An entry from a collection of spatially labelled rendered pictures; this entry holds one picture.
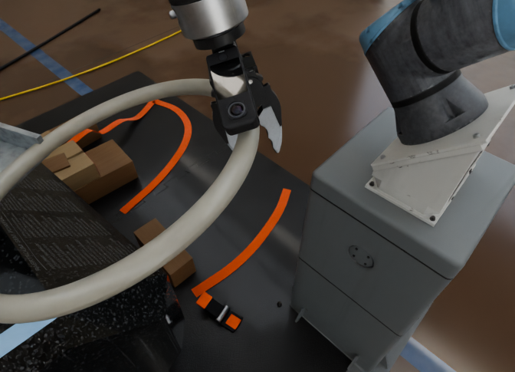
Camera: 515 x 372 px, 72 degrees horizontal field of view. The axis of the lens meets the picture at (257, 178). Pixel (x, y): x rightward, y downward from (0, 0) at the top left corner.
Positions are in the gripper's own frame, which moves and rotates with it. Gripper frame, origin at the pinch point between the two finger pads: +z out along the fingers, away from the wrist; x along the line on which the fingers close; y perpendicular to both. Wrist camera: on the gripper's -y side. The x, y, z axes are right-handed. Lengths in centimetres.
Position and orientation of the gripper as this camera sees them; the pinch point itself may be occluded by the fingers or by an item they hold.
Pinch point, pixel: (260, 153)
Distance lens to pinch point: 58.1
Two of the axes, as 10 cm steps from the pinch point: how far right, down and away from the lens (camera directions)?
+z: 2.8, 7.2, 6.3
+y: -1.5, -6.2, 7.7
